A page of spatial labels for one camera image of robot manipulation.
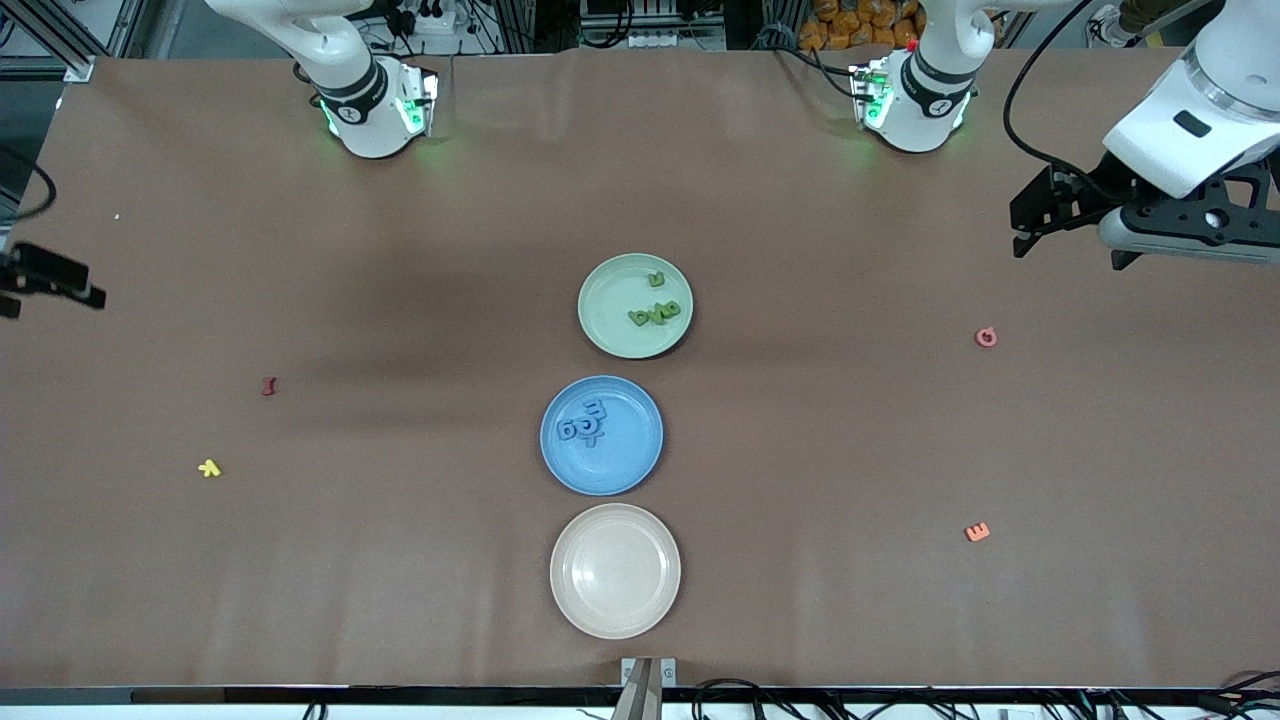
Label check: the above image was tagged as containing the metal table edge bracket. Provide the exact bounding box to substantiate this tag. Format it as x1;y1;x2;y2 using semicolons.
621;656;678;691

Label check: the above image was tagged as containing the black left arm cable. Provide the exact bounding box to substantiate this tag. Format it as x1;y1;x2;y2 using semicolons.
1003;0;1131;198

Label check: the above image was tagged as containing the beige round plate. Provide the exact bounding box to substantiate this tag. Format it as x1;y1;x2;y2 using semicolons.
549;502;682;641

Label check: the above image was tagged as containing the green round plate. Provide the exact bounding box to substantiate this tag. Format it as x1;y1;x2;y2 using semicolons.
577;252;695;360

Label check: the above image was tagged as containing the tan upright post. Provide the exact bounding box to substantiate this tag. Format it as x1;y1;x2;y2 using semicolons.
610;657;664;720

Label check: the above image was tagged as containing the black table edge strip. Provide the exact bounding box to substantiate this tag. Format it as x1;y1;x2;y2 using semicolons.
0;686;1280;707

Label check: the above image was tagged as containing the blue round plate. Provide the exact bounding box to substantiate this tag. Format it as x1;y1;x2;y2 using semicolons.
539;375;665;497

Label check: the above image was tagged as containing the brown table cover sheet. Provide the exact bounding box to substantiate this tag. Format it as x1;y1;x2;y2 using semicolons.
0;45;1280;691

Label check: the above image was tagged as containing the aluminium frame profile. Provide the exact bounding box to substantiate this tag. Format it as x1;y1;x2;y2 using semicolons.
0;0;96;83

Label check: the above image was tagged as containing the orange packaged goods pile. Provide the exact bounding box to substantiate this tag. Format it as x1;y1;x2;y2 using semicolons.
798;0;926;51

